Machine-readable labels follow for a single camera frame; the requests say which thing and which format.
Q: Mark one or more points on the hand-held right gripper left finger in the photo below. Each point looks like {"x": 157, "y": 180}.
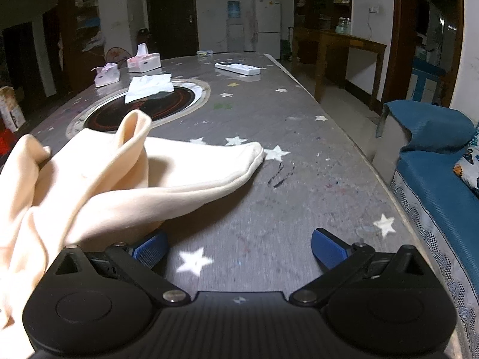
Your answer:
{"x": 151, "y": 248}

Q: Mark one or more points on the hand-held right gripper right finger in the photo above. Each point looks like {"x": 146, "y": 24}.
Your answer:
{"x": 329, "y": 248}

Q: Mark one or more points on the cream garment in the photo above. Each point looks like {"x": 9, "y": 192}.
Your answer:
{"x": 93, "y": 194}

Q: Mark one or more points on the grey star-print tablecloth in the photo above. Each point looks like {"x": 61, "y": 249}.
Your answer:
{"x": 299, "y": 179}

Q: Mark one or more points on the blue sofa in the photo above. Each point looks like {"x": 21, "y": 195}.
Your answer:
{"x": 438, "y": 194}

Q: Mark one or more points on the round black induction cooktop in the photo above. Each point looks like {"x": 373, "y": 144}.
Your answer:
{"x": 112, "y": 110}

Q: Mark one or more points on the patterned pillow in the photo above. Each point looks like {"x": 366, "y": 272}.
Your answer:
{"x": 469, "y": 168}

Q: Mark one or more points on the white tissue paper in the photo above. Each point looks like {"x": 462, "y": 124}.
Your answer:
{"x": 149, "y": 84}

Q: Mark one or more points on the pink tissue box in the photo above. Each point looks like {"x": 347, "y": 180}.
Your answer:
{"x": 144, "y": 62}

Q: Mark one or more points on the electric fan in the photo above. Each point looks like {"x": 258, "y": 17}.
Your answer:
{"x": 116, "y": 55}

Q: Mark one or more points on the printed paper bag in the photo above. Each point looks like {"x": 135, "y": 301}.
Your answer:
{"x": 11, "y": 110}

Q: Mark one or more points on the white remote control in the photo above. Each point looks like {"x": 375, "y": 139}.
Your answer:
{"x": 237, "y": 68}

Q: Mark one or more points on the small blue table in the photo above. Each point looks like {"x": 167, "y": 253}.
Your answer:
{"x": 426, "y": 71}

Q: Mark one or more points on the small plastic packet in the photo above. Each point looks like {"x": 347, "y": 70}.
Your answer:
{"x": 204, "y": 52}

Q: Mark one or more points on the wooden side table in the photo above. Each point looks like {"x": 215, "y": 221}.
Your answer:
{"x": 359, "y": 43}

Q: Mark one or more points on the glass jar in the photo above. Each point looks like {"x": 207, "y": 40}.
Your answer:
{"x": 342, "y": 26}

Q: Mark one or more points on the water dispenser with blue bottle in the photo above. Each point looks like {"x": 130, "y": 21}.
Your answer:
{"x": 235, "y": 33}

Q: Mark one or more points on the dark wooden door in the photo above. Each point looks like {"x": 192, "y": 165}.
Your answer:
{"x": 172, "y": 18}

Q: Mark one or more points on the white refrigerator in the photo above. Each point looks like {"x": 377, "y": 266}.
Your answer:
{"x": 267, "y": 18}

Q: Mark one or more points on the narrow wooden shelf unit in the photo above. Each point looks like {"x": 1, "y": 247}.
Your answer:
{"x": 86, "y": 18}

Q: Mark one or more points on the dark wooden display cabinet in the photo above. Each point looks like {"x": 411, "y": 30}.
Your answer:
{"x": 322, "y": 3}

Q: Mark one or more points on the wooden door frame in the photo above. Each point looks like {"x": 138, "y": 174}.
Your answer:
{"x": 391, "y": 45}

